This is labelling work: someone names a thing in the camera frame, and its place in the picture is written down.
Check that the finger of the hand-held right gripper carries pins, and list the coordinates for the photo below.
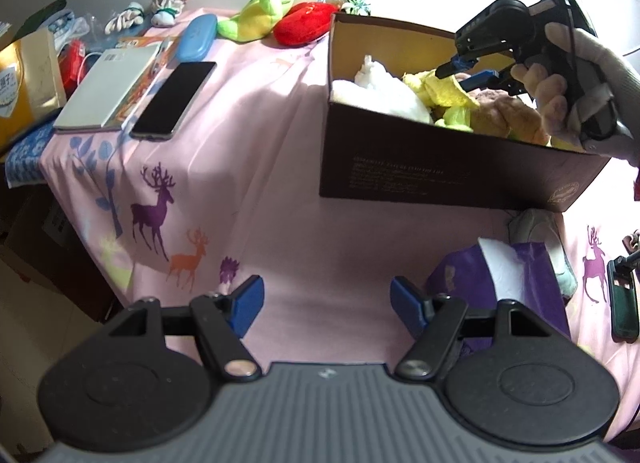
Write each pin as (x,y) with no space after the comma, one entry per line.
(482,79)
(460,63)

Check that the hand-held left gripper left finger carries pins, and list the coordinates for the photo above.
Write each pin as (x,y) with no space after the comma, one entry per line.
(247,305)

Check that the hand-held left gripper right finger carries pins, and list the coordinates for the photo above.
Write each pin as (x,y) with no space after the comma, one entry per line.
(406,305)

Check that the lime green mesh cloth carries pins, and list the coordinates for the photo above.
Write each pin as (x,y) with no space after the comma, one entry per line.
(440,90)

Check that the brown plush toy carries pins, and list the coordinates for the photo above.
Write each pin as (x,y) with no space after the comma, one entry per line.
(505,115)

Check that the white cloth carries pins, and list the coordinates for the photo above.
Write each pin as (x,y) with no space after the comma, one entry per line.
(375,73)

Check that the brown cardboard box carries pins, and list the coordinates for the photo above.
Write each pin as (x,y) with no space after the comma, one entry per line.
(425,168)

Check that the person's right hand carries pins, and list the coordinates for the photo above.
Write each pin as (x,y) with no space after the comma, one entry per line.
(550,103)

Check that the purple cloth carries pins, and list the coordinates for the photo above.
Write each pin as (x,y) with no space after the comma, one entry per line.
(465,278)

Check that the white paper sheet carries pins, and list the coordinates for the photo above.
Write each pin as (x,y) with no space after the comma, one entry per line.
(500,268)

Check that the small panda plush toy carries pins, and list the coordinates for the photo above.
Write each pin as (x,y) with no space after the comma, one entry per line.
(356,5)

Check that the pink printed bedsheet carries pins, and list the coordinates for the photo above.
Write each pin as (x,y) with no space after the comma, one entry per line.
(250,183)

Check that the grey white plush toy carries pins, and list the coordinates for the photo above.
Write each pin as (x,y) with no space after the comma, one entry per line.
(542,233)

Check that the red plush toy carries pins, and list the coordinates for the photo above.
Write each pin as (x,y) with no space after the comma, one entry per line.
(305,23)

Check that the green frog plush toy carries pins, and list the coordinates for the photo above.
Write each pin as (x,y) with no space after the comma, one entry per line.
(257,13)

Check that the dark green case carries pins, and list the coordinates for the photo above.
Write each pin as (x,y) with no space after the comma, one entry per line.
(622,303)

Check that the black smartphone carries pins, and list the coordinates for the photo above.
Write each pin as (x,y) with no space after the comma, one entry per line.
(172,100)

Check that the orange book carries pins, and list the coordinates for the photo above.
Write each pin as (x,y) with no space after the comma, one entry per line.
(152,73)

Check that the white notebook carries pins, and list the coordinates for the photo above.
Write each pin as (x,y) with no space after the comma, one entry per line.
(105,90)

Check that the blue glasses case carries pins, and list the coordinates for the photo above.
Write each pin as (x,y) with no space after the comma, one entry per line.
(197,38)

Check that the blue patterned cloth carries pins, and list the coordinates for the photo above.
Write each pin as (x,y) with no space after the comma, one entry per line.
(29,153)

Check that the red packet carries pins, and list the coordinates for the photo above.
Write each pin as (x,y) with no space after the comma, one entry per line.
(72,63)

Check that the yellow cardboard box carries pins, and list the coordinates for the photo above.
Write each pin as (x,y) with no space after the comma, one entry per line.
(27,88)

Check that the clear plastic bag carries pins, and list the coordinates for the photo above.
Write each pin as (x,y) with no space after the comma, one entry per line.
(70,30)

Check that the dark green object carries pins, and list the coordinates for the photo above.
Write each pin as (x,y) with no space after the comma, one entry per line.
(42,18)

